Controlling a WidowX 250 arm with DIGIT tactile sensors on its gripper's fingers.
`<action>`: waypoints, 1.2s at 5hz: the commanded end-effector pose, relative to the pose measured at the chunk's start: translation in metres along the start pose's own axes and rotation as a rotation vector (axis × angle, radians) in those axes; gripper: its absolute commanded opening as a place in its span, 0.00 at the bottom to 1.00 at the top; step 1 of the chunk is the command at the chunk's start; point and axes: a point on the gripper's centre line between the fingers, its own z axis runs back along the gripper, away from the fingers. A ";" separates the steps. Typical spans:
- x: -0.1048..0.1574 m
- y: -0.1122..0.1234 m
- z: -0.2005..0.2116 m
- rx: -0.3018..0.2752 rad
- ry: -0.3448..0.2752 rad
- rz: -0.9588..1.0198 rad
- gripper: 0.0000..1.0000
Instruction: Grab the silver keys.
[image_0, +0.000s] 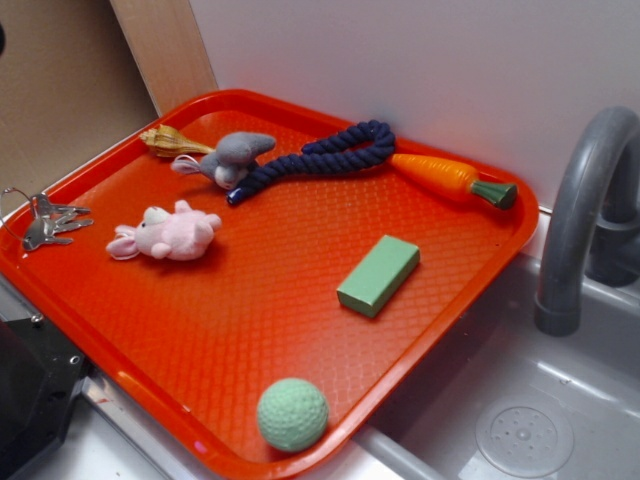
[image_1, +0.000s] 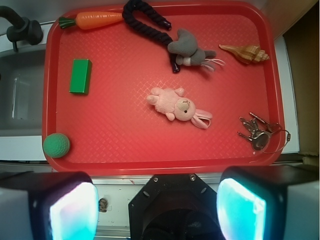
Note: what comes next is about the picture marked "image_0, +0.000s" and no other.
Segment light wooden board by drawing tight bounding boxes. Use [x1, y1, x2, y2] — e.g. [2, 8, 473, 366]
[111, 0, 218, 115]

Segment pink plush bunny toy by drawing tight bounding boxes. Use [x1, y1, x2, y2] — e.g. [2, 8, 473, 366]
[106, 200, 222, 261]

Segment red plastic tray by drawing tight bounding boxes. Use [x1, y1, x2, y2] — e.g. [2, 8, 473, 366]
[0, 88, 541, 480]

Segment navy blue rope toy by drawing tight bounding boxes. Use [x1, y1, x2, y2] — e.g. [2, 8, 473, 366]
[226, 120, 396, 206]

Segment tan conch seashell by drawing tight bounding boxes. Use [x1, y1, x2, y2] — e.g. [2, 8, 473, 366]
[138, 125, 215, 158]

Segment orange toy carrot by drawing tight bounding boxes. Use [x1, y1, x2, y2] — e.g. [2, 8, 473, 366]
[389, 154, 518, 210]

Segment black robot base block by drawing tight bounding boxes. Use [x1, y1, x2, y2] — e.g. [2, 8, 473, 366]
[1, 315, 88, 479]

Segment green dimpled ball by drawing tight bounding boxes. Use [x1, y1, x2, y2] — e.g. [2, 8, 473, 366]
[257, 378, 329, 453]

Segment grey toy faucet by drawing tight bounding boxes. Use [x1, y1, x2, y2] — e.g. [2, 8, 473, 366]
[534, 106, 639, 337]

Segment green rectangular block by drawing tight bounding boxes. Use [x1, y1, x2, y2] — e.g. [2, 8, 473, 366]
[336, 235, 421, 318]

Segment grey plush bunny toy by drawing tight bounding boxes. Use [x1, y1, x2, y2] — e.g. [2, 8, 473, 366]
[171, 132, 276, 190]

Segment grey toy sink basin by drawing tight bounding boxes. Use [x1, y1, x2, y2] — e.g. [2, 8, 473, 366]
[352, 252, 640, 480]

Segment silver keys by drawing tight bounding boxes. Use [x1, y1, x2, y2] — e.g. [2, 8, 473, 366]
[1, 187, 94, 252]

